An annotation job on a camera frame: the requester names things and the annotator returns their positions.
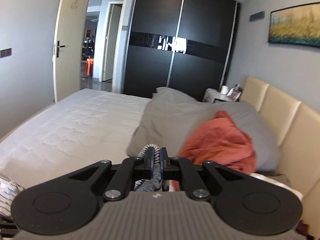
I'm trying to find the grey striped pyjama garment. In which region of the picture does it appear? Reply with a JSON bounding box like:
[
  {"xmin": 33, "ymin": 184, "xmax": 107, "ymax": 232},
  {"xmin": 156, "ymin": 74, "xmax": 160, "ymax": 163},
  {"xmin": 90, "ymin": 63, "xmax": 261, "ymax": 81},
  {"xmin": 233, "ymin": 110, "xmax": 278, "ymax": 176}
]
[{"xmin": 0, "ymin": 143, "xmax": 162, "ymax": 218}]

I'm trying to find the orange fleece blanket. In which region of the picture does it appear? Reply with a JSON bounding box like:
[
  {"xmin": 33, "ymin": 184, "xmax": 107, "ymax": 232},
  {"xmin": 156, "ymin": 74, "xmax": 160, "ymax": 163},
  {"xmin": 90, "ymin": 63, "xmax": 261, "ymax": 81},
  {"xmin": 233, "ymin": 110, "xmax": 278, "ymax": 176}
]
[{"xmin": 178, "ymin": 111, "xmax": 257, "ymax": 174}]

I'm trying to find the bed with grey sheet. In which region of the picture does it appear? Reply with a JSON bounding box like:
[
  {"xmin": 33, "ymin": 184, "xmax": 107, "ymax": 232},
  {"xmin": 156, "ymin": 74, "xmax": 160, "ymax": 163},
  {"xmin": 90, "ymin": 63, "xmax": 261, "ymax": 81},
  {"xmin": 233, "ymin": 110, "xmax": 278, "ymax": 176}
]
[{"xmin": 0, "ymin": 88, "xmax": 304, "ymax": 205}]

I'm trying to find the cream padded headboard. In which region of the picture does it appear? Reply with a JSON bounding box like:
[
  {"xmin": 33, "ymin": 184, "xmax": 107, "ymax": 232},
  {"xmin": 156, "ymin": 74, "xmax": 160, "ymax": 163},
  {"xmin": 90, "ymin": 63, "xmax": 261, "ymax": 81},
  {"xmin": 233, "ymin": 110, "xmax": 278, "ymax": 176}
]
[{"xmin": 240, "ymin": 76, "xmax": 319, "ymax": 239}]

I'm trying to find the white bedside table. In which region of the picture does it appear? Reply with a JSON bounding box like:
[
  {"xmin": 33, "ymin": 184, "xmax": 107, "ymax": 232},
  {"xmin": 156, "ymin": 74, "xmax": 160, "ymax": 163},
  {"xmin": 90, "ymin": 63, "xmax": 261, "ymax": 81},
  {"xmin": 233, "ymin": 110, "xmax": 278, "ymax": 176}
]
[{"xmin": 203, "ymin": 88, "xmax": 240, "ymax": 103}]

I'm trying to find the white toilet paper roll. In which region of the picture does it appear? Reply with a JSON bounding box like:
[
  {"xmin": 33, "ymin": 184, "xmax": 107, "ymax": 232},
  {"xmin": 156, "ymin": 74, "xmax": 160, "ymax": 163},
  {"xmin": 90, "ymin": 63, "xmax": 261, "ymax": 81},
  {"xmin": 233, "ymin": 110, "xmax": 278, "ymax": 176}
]
[{"xmin": 220, "ymin": 86, "xmax": 229, "ymax": 95}]

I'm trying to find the grey pillow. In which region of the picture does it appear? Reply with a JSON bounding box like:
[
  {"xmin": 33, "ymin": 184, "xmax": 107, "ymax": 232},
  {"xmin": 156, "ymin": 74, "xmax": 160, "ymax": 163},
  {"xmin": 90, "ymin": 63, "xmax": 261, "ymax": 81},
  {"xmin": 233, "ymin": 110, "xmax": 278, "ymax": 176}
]
[{"xmin": 126, "ymin": 87, "xmax": 281, "ymax": 172}]

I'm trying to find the orange stool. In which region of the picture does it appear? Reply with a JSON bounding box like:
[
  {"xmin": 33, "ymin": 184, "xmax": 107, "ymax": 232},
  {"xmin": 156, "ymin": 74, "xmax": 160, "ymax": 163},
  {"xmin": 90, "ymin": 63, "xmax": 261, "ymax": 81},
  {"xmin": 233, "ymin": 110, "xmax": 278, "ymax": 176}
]
[{"xmin": 86, "ymin": 58, "xmax": 94, "ymax": 76}]

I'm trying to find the cream open door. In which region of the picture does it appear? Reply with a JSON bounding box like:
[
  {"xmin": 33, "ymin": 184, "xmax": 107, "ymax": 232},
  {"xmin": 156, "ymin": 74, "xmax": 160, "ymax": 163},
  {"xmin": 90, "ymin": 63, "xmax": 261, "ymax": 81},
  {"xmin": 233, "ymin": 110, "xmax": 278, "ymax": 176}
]
[{"xmin": 53, "ymin": 0, "xmax": 89, "ymax": 102}]

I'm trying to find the black sliding wardrobe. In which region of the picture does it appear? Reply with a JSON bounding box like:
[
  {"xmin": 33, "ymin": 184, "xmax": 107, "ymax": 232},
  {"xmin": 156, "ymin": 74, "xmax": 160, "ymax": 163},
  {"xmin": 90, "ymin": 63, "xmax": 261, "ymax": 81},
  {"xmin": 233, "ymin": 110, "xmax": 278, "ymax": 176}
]
[{"xmin": 123, "ymin": 0, "xmax": 240, "ymax": 100}]

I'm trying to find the framed landscape painting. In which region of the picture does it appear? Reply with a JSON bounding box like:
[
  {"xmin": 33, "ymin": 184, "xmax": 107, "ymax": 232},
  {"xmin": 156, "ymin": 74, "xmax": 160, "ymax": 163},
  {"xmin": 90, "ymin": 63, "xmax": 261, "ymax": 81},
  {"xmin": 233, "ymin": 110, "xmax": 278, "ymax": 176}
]
[{"xmin": 268, "ymin": 2, "xmax": 319, "ymax": 48}]

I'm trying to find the small picture frame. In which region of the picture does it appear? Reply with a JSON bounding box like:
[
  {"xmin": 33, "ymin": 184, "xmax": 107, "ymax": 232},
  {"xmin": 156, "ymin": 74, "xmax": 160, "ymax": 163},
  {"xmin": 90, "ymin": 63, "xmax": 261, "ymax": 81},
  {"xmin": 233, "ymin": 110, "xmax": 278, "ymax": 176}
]
[{"xmin": 227, "ymin": 87, "xmax": 243, "ymax": 101}]

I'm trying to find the dark wall switch panel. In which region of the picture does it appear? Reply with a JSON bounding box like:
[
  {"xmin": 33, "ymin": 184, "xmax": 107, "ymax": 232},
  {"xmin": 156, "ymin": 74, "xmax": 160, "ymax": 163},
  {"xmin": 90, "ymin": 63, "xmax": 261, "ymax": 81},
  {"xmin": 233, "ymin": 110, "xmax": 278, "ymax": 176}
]
[{"xmin": 0, "ymin": 48, "xmax": 12, "ymax": 58}]

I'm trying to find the grey wall box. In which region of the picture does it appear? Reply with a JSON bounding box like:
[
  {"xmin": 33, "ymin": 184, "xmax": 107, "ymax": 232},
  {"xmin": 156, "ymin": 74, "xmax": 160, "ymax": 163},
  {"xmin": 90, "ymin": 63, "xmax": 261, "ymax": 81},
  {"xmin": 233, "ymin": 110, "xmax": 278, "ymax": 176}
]
[{"xmin": 249, "ymin": 11, "xmax": 265, "ymax": 22}]

